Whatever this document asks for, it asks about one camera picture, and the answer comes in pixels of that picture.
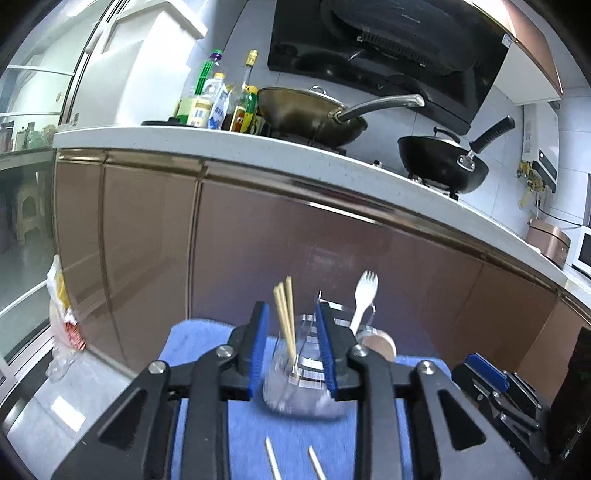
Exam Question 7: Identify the clear utensil holder wire rack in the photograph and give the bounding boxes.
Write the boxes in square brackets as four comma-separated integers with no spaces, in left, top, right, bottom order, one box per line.
[263,313,352,420]

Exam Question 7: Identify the glass sliding door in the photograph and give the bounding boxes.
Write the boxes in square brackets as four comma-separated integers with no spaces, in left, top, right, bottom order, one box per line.
[1,1,111,364]

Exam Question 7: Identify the wooden chopstick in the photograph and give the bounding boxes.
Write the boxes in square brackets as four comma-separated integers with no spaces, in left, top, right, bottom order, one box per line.
[308,445,327,480]
[273,281,297,367]
[264,437,281,480]
[284,276,297,356]

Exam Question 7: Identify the black wok with lid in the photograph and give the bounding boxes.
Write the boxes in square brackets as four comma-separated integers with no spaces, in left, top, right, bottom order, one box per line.
[398,116,516,200]

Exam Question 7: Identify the black tray on counter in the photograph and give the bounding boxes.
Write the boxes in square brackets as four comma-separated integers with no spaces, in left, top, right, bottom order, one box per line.
[141,117,185,127]

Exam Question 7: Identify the tall yellow cap oil bottle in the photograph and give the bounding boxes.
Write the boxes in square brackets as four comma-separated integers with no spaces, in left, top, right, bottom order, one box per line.
[221,50,259,132]

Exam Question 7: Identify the brown lower cabinets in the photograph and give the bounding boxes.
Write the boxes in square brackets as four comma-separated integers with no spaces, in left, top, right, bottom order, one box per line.
[55,149,590,397]

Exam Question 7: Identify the plastic bag on floor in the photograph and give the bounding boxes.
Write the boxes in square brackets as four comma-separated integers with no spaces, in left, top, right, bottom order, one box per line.
[46,255,86,381]

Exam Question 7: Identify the plastic stool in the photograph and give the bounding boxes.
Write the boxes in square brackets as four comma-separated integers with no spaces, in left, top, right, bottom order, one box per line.
[14,177,52,245]

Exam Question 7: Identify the white gas water heater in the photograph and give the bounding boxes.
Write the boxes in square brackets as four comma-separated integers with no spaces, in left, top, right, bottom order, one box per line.
[522,103,560,193]

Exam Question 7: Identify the white blue bottle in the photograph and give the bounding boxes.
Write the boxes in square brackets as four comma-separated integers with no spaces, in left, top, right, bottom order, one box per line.
[186,72,228,130]

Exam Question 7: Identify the bronze wok with lid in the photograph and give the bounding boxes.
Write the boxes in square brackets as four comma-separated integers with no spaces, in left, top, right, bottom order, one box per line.
[257,86,426,149]

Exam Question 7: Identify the black range hood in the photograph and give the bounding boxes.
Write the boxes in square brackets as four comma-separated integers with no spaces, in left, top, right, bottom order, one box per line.
[267,0,512,135]

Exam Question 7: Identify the dark sauce bottle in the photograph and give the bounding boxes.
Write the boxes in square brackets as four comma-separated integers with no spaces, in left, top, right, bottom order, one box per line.
[230,85,259,133]

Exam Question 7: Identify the black gas stove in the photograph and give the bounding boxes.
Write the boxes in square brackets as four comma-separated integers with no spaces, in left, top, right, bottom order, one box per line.
[262,128,461,202]

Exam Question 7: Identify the brown upper cabinet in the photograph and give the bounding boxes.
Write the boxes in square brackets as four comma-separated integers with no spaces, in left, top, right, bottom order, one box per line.
[469,1,563,106]

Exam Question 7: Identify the white microwave oven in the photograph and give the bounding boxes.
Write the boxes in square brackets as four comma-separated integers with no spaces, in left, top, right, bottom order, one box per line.
[571,226,591,277]

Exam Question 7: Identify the pink rice cooker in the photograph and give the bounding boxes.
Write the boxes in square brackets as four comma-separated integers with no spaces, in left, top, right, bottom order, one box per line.
[526,219,571,268]

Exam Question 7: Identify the white plastic spork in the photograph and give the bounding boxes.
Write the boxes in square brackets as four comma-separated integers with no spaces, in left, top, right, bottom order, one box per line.
[349,270,379,334]

